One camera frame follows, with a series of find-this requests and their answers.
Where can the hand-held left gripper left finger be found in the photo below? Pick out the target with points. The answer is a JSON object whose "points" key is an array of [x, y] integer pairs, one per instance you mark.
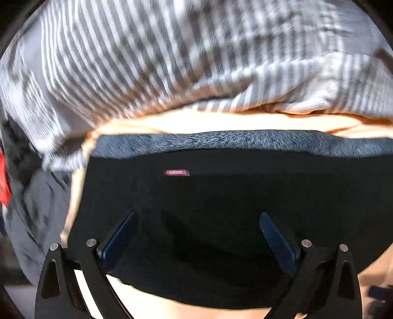
{"points": [[118, 242]]}

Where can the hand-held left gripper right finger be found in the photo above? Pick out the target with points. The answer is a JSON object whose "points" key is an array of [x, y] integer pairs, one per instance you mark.
{"points": [[278, 242]]}

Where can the black pants with grey lining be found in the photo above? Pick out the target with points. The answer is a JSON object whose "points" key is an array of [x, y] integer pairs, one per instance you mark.
{"points": [[199, 199]]}

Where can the grey garment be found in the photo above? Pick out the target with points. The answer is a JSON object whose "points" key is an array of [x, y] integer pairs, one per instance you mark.
{"points": [[36, 214]]}

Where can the red cloth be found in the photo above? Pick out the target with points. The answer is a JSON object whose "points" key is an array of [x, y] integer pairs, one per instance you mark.
{"points": [[3, 184]]}

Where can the orange bed sheet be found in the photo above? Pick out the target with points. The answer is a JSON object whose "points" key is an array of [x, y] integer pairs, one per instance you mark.
{"points": [[215, 121]]}

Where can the grey white striped duvet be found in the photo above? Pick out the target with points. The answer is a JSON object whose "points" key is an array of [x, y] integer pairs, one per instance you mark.
{"points": [[172, 55]]}

